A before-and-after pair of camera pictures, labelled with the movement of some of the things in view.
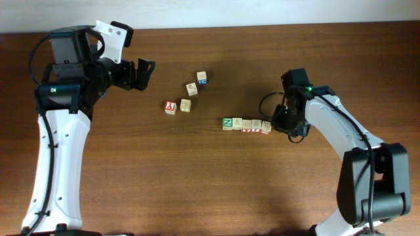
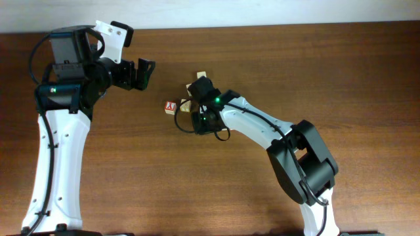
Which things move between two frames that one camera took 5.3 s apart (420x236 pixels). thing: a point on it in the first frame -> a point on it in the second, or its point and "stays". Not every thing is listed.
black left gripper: x=130 y=82 stays
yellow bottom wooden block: x=186 y=105 stays
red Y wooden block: x=170 y=107 stays
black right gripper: x=302 y=130 -> x=199 y=128
